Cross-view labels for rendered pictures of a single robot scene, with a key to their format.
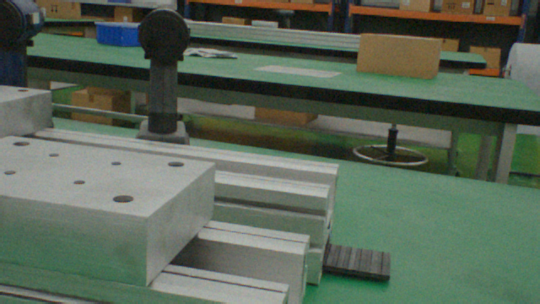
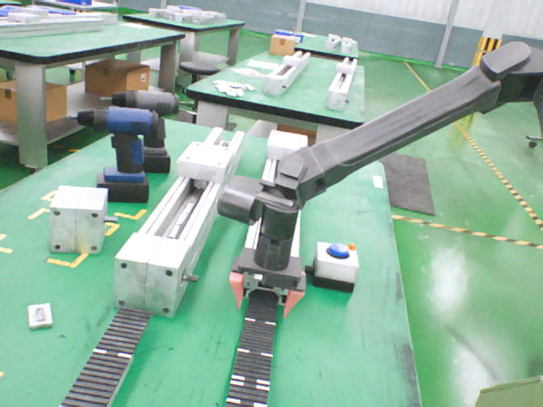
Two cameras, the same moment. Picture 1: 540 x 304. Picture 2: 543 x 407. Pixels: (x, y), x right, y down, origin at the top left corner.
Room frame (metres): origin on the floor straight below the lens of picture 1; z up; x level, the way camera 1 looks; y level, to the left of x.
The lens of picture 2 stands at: (0.63, 1.50, 1.29)
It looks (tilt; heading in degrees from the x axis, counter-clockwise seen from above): 23 degrees down; 259
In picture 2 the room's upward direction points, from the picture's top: 9 degrees clockwise
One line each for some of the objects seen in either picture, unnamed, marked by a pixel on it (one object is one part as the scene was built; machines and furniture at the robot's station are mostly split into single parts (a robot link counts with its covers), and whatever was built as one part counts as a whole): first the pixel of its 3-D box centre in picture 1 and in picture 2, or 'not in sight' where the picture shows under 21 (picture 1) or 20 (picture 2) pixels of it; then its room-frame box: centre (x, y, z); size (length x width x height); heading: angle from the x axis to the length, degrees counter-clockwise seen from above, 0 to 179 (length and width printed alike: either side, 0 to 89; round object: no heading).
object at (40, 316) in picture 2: not in sight; (39, 316); (0.82, 0.84, 0.78); 0.05 x 0.03 x 0.01; 109
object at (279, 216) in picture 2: not in sight; (275, 216); (0.48, 0.80, 0.97); 0.07 x 0.06 x 0.07; 148
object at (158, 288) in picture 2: not in sight; (160, 274); (0.65, 0.77, 0.83); 0.12 x 0.09 x 0.10; 168
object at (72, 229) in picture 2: not in sight; (86, 220); (0.80, 0.59, 0.83); 0.11 x 0.10 x 0.10; 3
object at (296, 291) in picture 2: not in sight; (280, 291); (0.45, 0.81, 0.83); 0.07 x 0.07 x 0.09; 78
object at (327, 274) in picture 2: not in sight; (330, 265); (0.32, 0.67, 0.81); 0.10 x 0.08 x 0.06; 168
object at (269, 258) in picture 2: not in sight; (272, 251); (0.47, 0.80, 0.91); 0.10 x 0.07 x 0.07; 168
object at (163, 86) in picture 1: (163, 91); (138, 130); (0.75, 0.15, 0.89); 0.20 x 0.08 x 0.22; 11
